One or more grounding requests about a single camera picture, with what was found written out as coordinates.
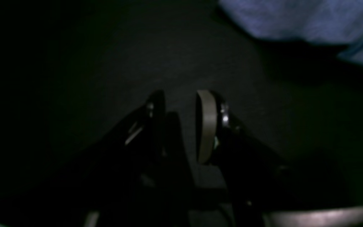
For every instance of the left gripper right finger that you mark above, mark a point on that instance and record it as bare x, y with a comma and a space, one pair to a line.
252, 171

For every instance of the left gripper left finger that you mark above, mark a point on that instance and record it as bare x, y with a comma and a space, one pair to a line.
136, 175

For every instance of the blue-grey t-shirt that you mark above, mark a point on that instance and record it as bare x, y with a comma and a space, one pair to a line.
318, 22

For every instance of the black table cloth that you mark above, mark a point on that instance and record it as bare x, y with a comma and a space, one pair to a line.
71, 70

